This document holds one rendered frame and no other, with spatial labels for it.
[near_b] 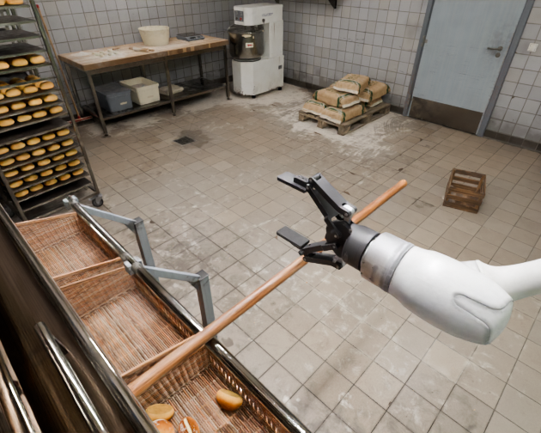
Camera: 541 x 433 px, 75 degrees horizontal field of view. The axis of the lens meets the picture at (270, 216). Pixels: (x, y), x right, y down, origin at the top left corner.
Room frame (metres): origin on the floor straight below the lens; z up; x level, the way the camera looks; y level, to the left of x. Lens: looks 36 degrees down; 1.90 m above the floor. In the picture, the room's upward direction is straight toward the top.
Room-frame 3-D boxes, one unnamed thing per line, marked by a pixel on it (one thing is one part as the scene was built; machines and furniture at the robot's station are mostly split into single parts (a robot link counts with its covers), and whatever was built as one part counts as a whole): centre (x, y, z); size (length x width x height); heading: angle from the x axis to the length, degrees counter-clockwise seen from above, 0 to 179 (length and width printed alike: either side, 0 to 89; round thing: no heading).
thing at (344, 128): (5.08, -1.10, 0.07); 1.20 x 0.80 x 0.14; 135
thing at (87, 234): (1.28, 1.07, 0.72); 0.56 x 0.49 x 0.28; 46
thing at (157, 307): (0.84, 0.63, 0.72); 0.56 x 0.49 x 0.28; 46
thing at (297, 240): (0.58, -0.05, 1.42); 0.07 x 0.03 x 0.01; 46
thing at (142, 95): (5.18, 1.89, 0.35); 0.50 x 0.36 x 0.24; 47
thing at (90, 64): (5.38, 1.69, 0.45); 2.20 x 0.80 x 0.90; 135
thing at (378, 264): (0.43, -0.19, 1.49); 0.09 x 0.06 x 0.09; 136
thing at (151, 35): (5.54, 1.64, 1.01); 0.43 x 0.42 x 0.21; 135
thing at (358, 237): (0.48, -0.14, 1.49); 0.09 x 0.07 x 0.08; 46
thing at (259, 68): (6.25, 0.27, 0.66); 0.92 x 0.59 x 1.32; 135
